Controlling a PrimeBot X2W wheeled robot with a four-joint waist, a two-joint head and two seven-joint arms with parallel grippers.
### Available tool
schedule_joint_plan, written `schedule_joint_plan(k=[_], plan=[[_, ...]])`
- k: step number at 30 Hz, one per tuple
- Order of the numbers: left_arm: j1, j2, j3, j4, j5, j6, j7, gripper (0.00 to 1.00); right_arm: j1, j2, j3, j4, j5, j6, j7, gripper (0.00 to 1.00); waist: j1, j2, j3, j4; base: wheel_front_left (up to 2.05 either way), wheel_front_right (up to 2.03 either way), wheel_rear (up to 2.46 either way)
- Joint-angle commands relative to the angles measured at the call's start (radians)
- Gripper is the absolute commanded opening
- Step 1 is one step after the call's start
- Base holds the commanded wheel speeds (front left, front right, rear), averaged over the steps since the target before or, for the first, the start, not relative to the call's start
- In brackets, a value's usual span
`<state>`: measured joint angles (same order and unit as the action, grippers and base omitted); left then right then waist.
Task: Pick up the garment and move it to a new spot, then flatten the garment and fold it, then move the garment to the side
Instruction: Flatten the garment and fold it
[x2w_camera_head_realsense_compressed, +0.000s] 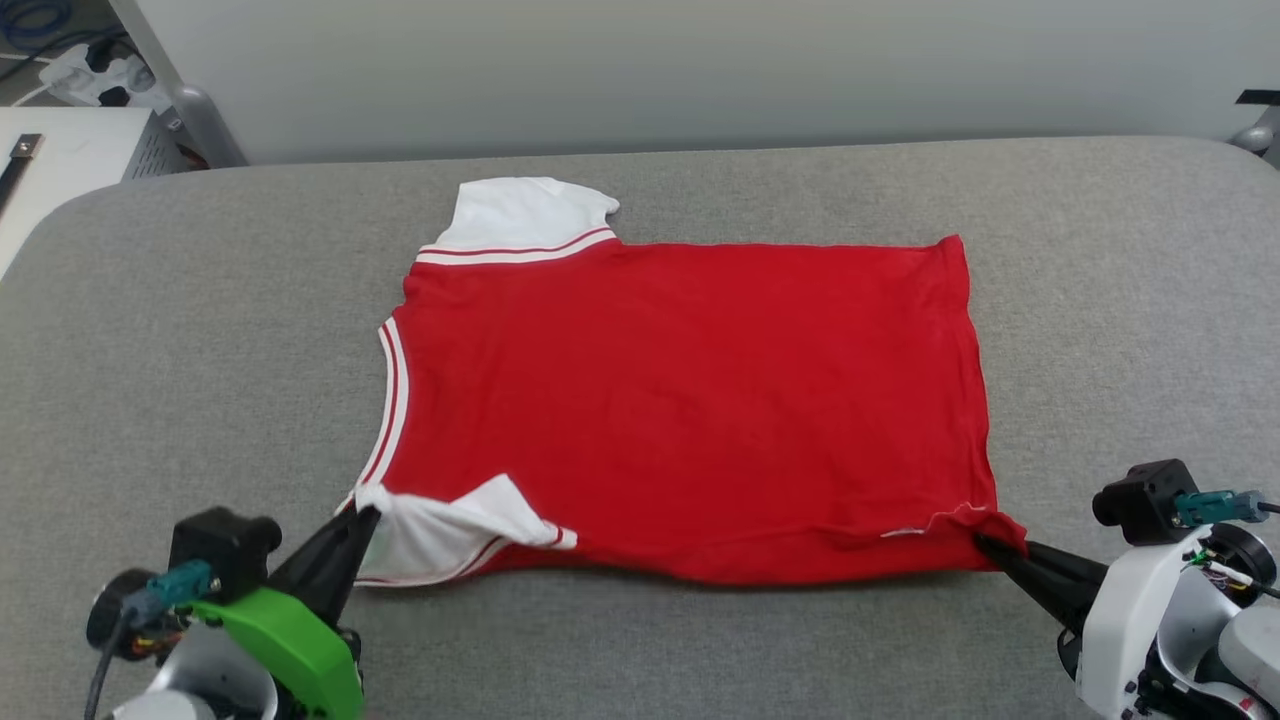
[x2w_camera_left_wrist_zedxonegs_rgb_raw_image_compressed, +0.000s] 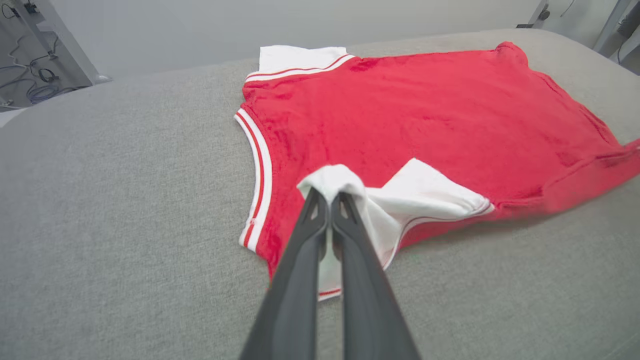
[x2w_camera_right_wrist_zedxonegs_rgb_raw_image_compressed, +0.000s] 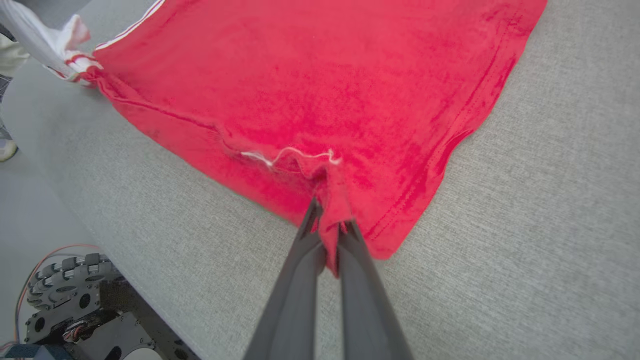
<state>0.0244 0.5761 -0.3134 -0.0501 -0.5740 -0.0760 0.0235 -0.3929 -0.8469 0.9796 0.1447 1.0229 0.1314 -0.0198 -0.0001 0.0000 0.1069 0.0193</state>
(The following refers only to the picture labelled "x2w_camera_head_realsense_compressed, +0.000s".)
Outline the white power strip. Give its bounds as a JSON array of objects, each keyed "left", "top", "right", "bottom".
[{"left": 38, "top": 40, "right": 173, "bottom": 111}]

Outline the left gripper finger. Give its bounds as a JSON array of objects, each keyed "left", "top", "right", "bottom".
[
  {"left": 270, "top": 507, "right": 373, "bottom": 609},
  {"left": 315, "top": 507, "right": 382, "bottom": 629}
]

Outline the blue cable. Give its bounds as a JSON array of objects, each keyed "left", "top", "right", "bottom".
[{"left": 0, "top": 0, "right": 73, "bottom": 41}]

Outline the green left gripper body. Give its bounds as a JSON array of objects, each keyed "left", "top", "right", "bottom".
[{"left": 85, "top": 568, "right": 363, "bottom": 720}]

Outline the black right camera cable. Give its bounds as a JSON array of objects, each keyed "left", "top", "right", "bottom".
[{"left": 1175, "top": 488, "right": 1280, "bottom": 529}]

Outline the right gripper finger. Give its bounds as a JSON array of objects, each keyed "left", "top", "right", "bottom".
[
  {"left": 985, "top": 548, "right": 1099, "bottom": 633},
  {"left": 975, "top": 537, "right": 1109, "bottom": 586}
]

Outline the black left camera cable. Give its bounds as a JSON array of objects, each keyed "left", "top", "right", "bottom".
[{"left": 85, "top": 560, "right": 219, "bottom": 720}]

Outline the grey metal backdrop support leg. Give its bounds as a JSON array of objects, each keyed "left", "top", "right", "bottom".
[
  {"left": 1228, "top": 88, "right": 1280, "bottom": 169},
  {"left": 108, "top": 0, "right": 249, "bottom": 169}
]

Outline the black flat strap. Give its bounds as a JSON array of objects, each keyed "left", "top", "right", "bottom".
[{"left": 0, "top": 133, "right": 46, "bottom": 216}]

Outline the white backdrop board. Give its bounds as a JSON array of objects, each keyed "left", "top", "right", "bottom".
[{"left": 130, "top": 0, "right": 1280, "bottom": 166}]

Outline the grey fabric sofa cushion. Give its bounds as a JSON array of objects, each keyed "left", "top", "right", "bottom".
[{"left": 0, "top": 135, "right": 1280, "bottom": 720}]

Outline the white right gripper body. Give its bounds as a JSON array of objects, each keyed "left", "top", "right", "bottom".
[{"left": 1058, "top": 522, "right": 1279, "bottom": 720}]

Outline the white cabinet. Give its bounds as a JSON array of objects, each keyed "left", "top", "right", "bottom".
[{"left": 0, "top": 105, "right": 186, "bottom": 276}]

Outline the red and white jersey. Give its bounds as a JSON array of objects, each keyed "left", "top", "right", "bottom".
[{"left": 335, "top": 177, "right": 1029, "bottom": 589}]

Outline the black camera cable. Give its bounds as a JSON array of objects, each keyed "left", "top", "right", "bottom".
[
  {"left": 85, "top": 560, "right": 219, "bottom": 720},
  {"left": 1175, "top": 488, "right": 1280, "bottom": 529}
]

